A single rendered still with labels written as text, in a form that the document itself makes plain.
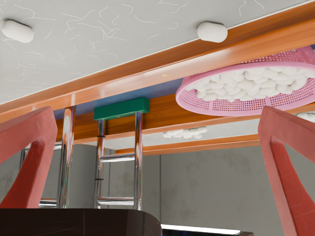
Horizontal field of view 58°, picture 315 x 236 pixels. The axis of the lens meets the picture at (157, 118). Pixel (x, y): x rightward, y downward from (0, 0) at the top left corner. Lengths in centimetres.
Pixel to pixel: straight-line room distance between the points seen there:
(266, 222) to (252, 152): 47
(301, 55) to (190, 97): 23
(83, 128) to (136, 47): 63
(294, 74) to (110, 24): 32
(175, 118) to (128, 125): 16
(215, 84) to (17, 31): 34
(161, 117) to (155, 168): 167
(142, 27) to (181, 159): 201
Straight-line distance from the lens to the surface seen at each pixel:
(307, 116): 80
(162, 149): 120
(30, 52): 46
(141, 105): 80
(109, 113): 88
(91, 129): 97
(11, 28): 38
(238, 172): 217
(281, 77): 55
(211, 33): 35
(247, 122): 87
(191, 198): 229
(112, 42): 41
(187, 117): 74
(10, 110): 70
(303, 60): 46
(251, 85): 57
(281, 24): 36
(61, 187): 61
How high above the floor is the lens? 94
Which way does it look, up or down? 15 degrees down
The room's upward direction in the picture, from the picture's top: 180 degrees counter-clockwise
